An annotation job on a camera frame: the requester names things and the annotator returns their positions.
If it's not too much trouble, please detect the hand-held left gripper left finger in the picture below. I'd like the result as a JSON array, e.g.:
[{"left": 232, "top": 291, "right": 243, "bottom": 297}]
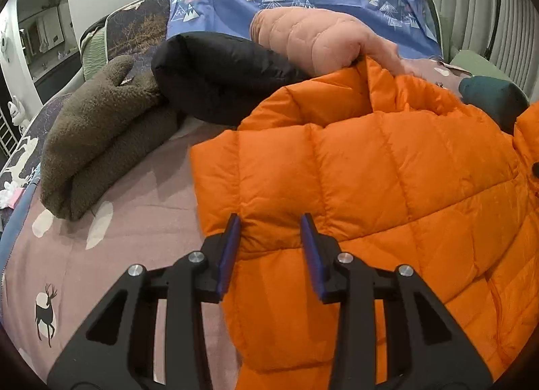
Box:
[{"left": 47, "top": 213, "right": 242, "bottom": 390}]

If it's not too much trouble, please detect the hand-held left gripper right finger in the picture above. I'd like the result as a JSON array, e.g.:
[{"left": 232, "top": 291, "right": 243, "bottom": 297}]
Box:
[{"left": 299, "top": 212, "right": 493, "bottom": 390}]

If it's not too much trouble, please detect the orange puffer jacket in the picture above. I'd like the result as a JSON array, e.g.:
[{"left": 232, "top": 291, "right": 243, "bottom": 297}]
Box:
[{"left": 189, "top": 55, "right": 539, "bottom": 382}]

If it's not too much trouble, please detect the mauve deer-print bed sheet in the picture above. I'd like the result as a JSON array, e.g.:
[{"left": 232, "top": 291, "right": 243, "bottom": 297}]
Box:
[{"left": 0, "top": 57, "right": 476, "bottom": 390}]

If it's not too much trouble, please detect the brown fleece garment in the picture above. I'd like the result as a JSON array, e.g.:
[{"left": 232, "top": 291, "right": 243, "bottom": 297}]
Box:
[{"left": 40, "top": 55, "right": 184, "bottom": 221}]

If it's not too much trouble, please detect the black puffer jacket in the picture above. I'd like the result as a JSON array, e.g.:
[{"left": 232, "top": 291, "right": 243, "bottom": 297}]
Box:
[{"left": 151, "top": 32, "right": 314, "bottom": 127}]

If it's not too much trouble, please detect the pink quilted jacket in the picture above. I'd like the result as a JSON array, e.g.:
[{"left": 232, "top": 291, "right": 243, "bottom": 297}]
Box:
[{"left": 249, "top": 8, "right": 417, "bottom": 78}]

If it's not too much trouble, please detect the navy deer-print blanket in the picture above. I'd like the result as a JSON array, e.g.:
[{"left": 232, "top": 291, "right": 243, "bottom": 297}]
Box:
[{"left": 0, "top": 93, "right": 72, "bottom": 231}]

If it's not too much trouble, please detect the green ribbed pillow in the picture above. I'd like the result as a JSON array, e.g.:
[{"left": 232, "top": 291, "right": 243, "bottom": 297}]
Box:
[{"left": 80, "top": 22, "right": 110, "bottom": 83}]

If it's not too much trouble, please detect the dark teal garment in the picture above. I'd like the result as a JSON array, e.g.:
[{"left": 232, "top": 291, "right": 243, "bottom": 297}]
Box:
[{"left": 458, "top": 75, "right": 530, "bottom": 135}]

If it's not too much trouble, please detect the dark tree-print pillow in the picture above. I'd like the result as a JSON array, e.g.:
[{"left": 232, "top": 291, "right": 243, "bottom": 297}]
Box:
[{"left": 105, "top": 0, "right": 171, "bottom": 79}]

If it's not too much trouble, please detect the dark cabinet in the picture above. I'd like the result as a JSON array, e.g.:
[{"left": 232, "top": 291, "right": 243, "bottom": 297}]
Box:
[{"left": 34, "top": 51, "right": 82, "bottom": 104}]

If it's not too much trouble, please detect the light green pillow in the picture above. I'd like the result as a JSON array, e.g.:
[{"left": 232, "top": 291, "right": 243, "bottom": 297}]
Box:
[{"left": 448, "top": 50, "right": 512, "bottom": 81}]

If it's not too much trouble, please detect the white cat figurine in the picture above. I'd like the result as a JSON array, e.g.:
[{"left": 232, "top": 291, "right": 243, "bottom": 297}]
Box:
[{"left": 8, "top": 95, "right": 31, "bottom": 129}]

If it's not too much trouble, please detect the white ladder rack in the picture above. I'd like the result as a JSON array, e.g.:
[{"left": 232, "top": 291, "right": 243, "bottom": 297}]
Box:
[{"left": 0, "top": 104, "right": 18, "bottom": 159}]

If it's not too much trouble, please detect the black stand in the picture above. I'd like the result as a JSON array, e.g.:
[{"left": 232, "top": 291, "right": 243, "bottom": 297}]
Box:
[{"left": 484, "top": 0, "right": 514, "bottom": 60}]

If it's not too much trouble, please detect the pale pleated curtain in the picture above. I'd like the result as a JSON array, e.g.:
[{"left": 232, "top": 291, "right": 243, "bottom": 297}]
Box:
[{"left": 440, "top": 0, "right": 539, "bottom": 104}]

